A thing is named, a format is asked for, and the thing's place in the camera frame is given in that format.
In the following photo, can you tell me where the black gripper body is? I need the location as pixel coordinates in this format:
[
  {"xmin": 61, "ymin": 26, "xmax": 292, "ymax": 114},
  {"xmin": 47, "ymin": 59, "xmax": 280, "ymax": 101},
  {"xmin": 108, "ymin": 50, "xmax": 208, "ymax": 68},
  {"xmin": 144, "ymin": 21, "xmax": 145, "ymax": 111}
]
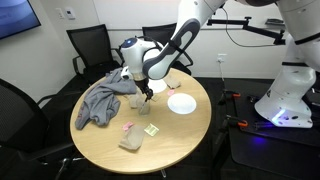
[{"xmin": 135, "ymin": 79, "xmax": 153, "ymax": 100}]

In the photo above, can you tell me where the clear glass cup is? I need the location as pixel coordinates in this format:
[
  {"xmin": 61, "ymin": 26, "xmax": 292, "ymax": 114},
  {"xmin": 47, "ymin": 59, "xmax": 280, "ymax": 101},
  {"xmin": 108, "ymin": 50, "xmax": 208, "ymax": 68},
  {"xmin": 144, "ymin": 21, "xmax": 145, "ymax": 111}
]
[{"xmin": 137, "ymin": 100, "xmax": 150, "ymax": 115}]

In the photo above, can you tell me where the white thermostat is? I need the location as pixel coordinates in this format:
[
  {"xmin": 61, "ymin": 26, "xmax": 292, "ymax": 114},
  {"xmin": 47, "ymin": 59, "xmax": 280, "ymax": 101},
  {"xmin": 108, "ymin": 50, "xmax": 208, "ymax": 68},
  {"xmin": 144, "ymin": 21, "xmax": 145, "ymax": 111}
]
[{"xmin": 65, "ymin": 7, "xmax": 76, "ymax": 20}]

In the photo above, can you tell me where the grey sweatshirt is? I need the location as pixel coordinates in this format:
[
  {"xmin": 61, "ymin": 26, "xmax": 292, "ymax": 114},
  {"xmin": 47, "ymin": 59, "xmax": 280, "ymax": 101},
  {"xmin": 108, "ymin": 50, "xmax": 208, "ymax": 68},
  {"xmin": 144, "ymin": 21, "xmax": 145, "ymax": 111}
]
[{"xmin": 75, "ymin": 68, "xmax": 137, "ymax": 130}]

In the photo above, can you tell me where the white power outlet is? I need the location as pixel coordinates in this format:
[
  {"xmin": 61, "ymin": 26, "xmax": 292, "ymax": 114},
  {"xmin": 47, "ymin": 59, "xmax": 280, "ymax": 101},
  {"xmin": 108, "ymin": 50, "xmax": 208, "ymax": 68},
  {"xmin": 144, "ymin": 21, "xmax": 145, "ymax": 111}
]
[{"xmin": 217, "ymin": 54, "xmax": 226, "ymax": 63}]

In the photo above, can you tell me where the white light switch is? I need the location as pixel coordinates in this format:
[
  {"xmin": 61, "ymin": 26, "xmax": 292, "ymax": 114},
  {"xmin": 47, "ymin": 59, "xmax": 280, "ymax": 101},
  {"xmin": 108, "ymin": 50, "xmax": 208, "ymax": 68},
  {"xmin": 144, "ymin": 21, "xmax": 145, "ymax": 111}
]
[{"xmin": 55, "ymin": 8, "xmax": 65, "ymax": 19}]

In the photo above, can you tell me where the yellow-green packet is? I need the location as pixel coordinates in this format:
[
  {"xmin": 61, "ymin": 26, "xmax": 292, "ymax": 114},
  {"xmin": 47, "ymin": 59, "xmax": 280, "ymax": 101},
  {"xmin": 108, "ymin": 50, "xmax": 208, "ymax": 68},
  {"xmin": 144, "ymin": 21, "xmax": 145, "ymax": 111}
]
[{"xmin": 144, "ymin": 124, "xmax": 159, "ymax": 136}]

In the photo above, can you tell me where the orange black clamp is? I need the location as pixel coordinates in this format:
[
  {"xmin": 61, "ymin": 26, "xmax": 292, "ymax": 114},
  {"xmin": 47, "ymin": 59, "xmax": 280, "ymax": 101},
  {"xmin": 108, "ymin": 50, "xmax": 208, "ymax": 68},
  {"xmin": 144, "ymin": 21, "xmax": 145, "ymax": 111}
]
[
  {"xmin": 218, "ymin": 89, "xmax": 241, "ymax": 105},
  {"xmin": 222, "ymin": 115, "xmax": 248, "ymax": 129}
]

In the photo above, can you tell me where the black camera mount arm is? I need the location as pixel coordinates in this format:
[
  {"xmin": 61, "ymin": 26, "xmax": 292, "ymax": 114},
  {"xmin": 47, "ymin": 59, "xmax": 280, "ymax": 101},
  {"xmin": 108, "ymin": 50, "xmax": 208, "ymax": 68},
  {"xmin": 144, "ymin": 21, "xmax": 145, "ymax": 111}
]
[{"xmin": 207, "ymin": 17, "xmax": 285, "ymax": 45}]

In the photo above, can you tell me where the black office chair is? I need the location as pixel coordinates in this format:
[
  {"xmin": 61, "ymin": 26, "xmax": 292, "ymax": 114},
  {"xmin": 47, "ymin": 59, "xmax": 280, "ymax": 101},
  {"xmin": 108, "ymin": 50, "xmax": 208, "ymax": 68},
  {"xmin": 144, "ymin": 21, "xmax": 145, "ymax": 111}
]
[
  {"xmin": 0, "ymin": 79, "xmax": 76, "ymax": 180},
  {"xmin": 142, "ymin": 23, "xmax": 193, "ymax": 75},
  {"xmin": 67, "ymin": 24, "xmax": 124, "ymax": 84}
]

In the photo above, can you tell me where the white round plate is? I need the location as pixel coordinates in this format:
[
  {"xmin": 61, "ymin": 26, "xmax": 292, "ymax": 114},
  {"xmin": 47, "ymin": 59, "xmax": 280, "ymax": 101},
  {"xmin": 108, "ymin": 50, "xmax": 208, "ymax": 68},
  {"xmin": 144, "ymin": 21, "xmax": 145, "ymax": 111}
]
[
  {"xmin": 148, "ymin": 79, "xmax": 167, "ymax": 93},
  {"xmin": 167, "ymin": 93, "xmax": 197, "ymax": 115}
]

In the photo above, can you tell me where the black cable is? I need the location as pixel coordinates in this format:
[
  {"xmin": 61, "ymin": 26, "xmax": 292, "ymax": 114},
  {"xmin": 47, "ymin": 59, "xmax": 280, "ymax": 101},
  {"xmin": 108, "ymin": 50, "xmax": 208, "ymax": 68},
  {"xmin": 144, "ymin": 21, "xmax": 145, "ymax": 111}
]
[{"xmin": 213, "ymin": 7, "xmax": 278, "ymax": 48}]

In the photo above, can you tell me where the wall monitor screen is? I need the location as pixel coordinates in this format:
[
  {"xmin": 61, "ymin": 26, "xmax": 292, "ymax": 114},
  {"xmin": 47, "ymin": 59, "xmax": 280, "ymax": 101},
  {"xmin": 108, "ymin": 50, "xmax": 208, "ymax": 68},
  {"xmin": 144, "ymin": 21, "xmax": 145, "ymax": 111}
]
[{"xmin": 0, "ymin": 0, "xmax": 41, "ymax": 39}]

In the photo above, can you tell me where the pink packet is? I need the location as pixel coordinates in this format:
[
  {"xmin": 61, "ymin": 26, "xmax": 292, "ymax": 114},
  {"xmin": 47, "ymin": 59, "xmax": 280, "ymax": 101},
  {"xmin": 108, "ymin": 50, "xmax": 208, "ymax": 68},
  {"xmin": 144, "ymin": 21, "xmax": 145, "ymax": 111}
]
[
  {"xmin": 167, "ymin": 89, "xmax": 175, "ymax": 96},
  {"xmin": 122, "ymin": 122, "xmax": 134, "ymax": 131}
]

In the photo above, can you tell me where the black base mat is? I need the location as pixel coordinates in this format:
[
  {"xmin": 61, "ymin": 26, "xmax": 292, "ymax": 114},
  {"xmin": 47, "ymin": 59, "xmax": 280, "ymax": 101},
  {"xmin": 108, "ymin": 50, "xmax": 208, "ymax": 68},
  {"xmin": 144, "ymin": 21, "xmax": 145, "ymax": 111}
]
[{"xmin": 226, "ymin": 83, "xmax": 320, "ymax": 180}]

